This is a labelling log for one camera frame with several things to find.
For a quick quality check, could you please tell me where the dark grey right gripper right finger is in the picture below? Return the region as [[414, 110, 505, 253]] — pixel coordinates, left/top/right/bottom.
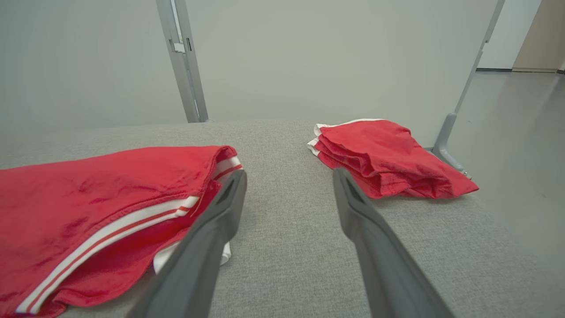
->
[[332, 167, 455, 318]]

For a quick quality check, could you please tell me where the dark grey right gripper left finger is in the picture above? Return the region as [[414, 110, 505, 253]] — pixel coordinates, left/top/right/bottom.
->
[[128, 170, 248, 318]]

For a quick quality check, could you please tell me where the red garment with white stripes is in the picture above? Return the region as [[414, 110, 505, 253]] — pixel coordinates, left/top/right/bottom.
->
[[0, 145, 244, 318]]

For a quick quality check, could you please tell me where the folded red garment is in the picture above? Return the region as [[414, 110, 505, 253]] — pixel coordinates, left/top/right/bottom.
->
[[308, 118, 479, 199]]

